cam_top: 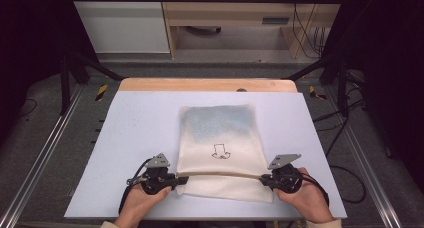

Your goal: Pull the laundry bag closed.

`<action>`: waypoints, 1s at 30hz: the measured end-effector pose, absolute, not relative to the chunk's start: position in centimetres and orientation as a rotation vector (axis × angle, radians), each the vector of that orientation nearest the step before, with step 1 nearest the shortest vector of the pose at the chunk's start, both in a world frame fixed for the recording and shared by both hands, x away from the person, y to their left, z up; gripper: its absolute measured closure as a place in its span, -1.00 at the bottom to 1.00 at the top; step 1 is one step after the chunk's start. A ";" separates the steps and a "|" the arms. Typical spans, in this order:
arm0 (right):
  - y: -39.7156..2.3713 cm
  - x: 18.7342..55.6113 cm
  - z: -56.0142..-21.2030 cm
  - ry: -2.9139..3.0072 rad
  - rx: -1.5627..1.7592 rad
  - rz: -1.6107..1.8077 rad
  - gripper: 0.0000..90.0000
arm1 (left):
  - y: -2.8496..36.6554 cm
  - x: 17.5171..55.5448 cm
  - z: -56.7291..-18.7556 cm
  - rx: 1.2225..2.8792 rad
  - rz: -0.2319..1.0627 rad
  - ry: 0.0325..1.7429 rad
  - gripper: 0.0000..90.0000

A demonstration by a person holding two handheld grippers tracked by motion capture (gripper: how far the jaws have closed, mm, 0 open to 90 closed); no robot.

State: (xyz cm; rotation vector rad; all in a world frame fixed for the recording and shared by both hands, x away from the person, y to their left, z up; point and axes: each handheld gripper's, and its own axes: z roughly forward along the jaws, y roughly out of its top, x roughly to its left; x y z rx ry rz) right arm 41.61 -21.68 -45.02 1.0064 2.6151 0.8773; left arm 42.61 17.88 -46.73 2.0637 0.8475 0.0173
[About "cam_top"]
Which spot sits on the black metal stand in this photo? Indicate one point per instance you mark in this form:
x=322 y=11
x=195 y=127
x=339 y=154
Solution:
x=66 y=84
x=341 y=88

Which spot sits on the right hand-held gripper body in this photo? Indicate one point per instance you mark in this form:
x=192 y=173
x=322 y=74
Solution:
x=286 y=179

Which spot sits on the white cabinet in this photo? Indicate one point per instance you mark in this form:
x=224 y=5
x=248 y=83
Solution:
x=123 y=24

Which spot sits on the yellow black floor tape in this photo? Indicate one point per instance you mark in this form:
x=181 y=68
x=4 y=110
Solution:
x=101 y=92
x=315 y=93

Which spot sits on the light wooden desk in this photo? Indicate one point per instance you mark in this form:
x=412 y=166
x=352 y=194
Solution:
x=226 y=11

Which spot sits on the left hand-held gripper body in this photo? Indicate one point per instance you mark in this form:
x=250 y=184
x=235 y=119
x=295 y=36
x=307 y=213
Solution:
x=156 y=181

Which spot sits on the person's right hand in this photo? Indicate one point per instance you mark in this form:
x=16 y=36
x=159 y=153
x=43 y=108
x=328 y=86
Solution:
x=310 y=201

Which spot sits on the person's left hand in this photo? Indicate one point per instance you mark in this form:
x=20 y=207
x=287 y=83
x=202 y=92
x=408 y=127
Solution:
x=136 y=204

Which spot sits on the white foam board mat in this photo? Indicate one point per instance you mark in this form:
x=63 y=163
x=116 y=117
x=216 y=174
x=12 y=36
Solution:
x=140 y=128

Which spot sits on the dark curtain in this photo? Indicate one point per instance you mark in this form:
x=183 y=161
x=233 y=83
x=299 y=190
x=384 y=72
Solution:
x=30 y=38
x=390 y=71

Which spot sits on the aluminium floor rail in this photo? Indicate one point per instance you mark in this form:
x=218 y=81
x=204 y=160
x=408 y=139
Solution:
x=366 y=168
x=40 y=154

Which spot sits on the white blue-stained cloth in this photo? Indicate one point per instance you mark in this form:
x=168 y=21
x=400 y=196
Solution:
x=220 y=134

